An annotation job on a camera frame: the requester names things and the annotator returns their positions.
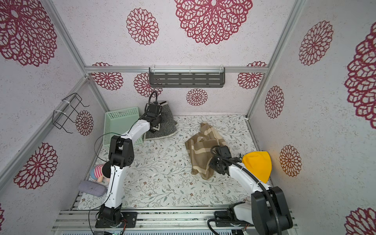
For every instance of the black white zigzag scarf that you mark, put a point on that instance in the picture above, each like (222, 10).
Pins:
(167, 128)

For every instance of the plush doll black hair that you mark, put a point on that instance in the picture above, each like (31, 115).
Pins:
(97, 175)

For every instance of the grey purple rolled cloth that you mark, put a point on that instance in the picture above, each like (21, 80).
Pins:
(92, 188)

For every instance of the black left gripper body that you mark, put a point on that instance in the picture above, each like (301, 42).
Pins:
(161, 118)

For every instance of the brown beige plaid scarf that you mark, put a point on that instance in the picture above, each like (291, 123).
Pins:
(199, 149)

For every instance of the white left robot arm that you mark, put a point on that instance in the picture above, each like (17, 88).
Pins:
(121, 155)

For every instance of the dark grey wall shelf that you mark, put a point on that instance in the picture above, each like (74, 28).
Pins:
(187, 78)

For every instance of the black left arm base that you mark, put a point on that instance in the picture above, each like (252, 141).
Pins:
(115, 218)

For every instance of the mint green plastic basket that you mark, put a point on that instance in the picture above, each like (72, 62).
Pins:
(118, 122)

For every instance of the yellow fabric hat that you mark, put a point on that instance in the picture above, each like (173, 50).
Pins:
(259, 164)

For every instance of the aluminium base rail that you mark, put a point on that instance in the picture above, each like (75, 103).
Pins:
(159, 221)

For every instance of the black wire wall rack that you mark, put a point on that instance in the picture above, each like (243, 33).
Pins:
(63, 115)

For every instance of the aluminium corner frame post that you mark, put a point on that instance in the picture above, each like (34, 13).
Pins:
(278, 51)

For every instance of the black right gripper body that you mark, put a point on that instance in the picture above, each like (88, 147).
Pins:
(216, 167)

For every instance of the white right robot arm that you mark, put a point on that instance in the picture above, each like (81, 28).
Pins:
(268, 211)

